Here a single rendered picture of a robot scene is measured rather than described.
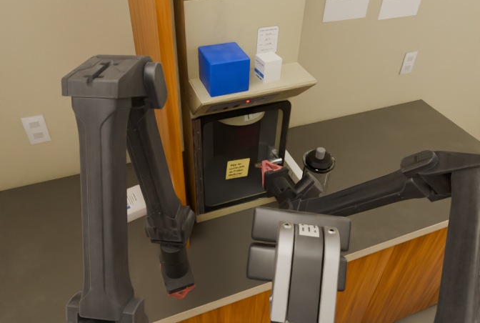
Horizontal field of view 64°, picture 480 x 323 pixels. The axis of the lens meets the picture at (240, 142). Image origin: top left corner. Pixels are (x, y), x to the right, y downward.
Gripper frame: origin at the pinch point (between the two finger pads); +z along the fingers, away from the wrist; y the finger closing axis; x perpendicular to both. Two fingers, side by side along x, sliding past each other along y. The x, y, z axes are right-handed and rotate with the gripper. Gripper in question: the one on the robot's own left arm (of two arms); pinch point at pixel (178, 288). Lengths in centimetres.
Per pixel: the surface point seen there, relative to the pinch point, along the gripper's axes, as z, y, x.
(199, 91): -40.3, 25.6, -14.8
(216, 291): 16.3, 4.5, -11.6
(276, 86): -40, 22, -34
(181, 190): -10.3, 23.2, -7.4
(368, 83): 4, 75, -114
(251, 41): -48, 33, -31
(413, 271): 54, 4, -100
